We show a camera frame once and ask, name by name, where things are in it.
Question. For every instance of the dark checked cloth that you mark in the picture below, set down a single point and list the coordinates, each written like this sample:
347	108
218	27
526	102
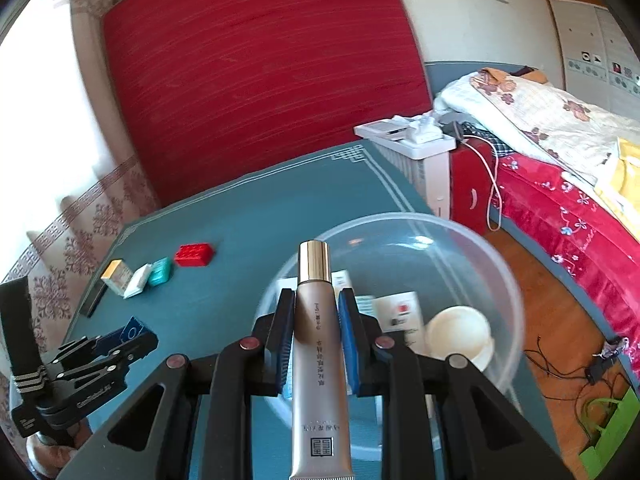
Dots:
492	142

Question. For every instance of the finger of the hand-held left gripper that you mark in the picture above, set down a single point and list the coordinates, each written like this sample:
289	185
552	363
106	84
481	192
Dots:
137	347
80	352

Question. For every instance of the person's left hand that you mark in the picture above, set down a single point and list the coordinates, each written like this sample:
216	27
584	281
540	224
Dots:
52	460

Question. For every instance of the clear plastic bowl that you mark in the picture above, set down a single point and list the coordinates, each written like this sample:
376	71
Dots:
480	270

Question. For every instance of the patterned white curtain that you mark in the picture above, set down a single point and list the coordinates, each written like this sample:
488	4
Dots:
65	210

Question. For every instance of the black power adapter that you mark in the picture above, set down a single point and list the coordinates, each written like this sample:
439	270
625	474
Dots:
597	372

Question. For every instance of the white wardrobe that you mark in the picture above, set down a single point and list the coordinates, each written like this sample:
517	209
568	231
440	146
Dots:
580	35

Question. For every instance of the floral quilt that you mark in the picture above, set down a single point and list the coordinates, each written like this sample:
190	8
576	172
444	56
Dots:
550	110

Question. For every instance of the red floral bedsheet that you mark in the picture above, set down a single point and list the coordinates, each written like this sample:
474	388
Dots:
550	195

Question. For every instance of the red bedside cabinet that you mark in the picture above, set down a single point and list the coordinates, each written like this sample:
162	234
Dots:
470	190

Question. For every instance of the crumpled white tissue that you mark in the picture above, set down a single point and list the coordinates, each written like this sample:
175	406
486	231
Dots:
422	124

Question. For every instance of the black flat strip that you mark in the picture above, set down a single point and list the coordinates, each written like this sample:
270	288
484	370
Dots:
92	300

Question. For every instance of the red mattress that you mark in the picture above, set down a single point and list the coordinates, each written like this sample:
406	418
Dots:
260	75

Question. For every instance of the green paper bag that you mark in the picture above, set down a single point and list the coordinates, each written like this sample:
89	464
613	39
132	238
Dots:
615	435

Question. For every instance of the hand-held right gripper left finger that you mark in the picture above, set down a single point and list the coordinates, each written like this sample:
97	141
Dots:
286	340

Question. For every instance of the small blue box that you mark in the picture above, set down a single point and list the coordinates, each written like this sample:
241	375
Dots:
131	332

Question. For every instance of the teal plastic block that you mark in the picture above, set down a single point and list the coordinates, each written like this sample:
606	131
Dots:
161	271

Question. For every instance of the teal cloth-covered desktop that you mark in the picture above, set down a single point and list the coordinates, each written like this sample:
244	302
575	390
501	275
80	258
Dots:
225	220

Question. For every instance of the white radiator with items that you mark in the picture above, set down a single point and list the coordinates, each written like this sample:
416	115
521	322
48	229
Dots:
430	175

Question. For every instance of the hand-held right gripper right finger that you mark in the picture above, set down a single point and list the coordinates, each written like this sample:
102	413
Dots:
348	345

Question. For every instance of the white toothbrush-like case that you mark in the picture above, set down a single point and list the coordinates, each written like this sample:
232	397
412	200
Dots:
137	282

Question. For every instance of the grey-blue bed headboard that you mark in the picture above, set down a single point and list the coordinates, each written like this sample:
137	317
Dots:
450	75

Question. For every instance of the white round jar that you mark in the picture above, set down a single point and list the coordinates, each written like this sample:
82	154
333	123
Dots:
460	332

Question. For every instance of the white blue medicine box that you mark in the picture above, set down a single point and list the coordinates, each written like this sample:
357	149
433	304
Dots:
365	306

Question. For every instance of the beige cosmetic tube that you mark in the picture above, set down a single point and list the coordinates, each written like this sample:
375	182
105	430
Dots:
320	360

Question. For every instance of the yellow cloth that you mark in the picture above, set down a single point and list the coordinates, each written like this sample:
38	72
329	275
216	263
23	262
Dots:
625	180

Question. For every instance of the red building block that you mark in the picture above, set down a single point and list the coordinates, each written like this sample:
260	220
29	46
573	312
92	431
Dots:
194	255

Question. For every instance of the small yellow white box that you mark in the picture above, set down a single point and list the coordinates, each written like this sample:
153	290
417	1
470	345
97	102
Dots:
117	275

